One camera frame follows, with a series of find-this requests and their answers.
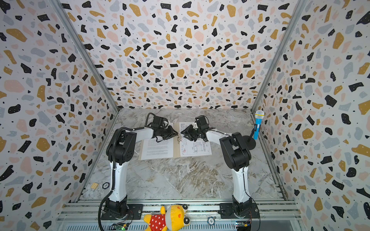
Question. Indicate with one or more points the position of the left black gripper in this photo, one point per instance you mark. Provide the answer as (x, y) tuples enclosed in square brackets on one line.
[(170, 134)]

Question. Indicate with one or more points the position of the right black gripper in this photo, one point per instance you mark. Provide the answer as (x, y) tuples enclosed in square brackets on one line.
[(190, 133)]

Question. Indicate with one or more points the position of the beige manila folder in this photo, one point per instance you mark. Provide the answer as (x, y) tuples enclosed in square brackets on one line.
[(176, 147)]

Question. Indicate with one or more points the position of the white diagram sheet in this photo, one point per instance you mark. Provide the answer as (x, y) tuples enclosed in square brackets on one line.
[(189, 148)]

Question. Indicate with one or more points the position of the white text sheet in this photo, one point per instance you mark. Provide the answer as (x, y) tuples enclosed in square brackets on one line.
[(151, 149)]

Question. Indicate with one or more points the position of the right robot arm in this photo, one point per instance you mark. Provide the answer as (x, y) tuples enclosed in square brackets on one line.
[(236, 155)]

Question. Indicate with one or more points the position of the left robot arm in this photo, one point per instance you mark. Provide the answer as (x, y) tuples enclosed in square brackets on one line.
[(120, 151)]

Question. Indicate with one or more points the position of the blue toy microphone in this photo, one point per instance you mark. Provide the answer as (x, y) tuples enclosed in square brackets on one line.
[(259, 116)]

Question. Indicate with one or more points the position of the yellow plush toy red dress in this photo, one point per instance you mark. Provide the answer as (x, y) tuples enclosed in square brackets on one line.
[(172, 219)]

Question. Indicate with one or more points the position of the left green circuit board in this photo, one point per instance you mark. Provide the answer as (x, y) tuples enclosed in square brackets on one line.
[(122, 226)]

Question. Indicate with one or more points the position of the right circuit board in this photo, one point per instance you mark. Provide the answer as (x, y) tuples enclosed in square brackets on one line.
[(244, 226)]

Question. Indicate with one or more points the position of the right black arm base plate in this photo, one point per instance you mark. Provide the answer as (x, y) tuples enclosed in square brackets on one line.
[(227, 212)]

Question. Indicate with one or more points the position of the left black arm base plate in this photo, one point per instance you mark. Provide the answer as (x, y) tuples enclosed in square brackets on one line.
[(130, 212)]

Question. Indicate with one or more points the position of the aluminium front rail frame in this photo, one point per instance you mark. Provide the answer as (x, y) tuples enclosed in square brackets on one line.
[(190, 214)]

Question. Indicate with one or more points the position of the left aluminium corner post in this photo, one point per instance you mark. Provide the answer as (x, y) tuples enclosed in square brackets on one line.
[(57, 6)]

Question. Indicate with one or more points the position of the aluminium corner post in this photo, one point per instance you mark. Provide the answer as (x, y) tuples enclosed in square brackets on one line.
[(57, 6), (280, 50)]

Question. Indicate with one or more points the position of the right aluminium corner post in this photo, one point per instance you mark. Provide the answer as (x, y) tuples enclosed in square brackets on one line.
[(280, 50)]

